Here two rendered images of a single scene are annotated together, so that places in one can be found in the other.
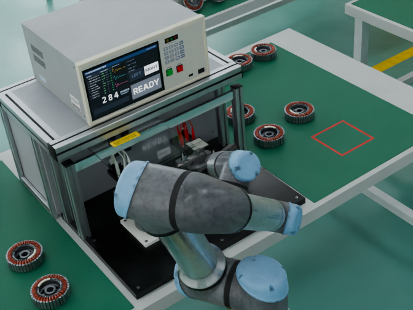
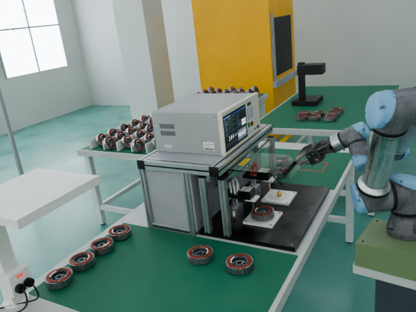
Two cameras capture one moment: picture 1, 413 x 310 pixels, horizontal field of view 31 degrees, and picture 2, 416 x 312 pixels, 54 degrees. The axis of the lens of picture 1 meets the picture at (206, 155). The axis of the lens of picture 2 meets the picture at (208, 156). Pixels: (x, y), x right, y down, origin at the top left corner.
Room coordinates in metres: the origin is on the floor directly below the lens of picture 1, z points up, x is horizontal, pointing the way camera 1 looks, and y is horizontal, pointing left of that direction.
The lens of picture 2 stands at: (0.29, 1.20, 1.74)
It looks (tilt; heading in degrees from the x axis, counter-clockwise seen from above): 19 degrees down; 333
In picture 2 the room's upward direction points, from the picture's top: 6 degrees counter-clockwise
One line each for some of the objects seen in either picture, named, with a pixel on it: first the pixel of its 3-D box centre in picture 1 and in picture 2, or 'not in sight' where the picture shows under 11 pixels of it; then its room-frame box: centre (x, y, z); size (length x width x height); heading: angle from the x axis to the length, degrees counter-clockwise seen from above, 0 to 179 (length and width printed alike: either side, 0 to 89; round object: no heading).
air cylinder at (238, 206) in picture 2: not in sight; (235, 210); (1.89, 0.27, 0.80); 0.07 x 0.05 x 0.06; 123
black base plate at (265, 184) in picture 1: (182, 208); (268, 209); (1.84, 0.10, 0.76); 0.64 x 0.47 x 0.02; 123
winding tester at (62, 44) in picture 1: (115, 48); (208, 121); (2.11, 0.25, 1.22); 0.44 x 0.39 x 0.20; 123
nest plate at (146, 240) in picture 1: (152, 222); (262, 217); (1.77, 0.19, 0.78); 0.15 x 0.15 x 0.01; 33
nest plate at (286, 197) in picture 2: not in sight; (279, 197); (1.90, -0.01, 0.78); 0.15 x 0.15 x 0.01; 33
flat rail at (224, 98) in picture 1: (157, 128); (249, 159); (1.91, 0.14, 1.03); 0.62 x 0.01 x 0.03; 123
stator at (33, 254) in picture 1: (25, 255); (200, 254); (1.68, 0.58, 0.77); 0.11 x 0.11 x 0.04
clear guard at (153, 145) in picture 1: (142, 154); (258, 168); (1.78, 0.19, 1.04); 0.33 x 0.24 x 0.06; 32
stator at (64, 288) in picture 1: (50, 291); (239, 264); (1.52, 0.49, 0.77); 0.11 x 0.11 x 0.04
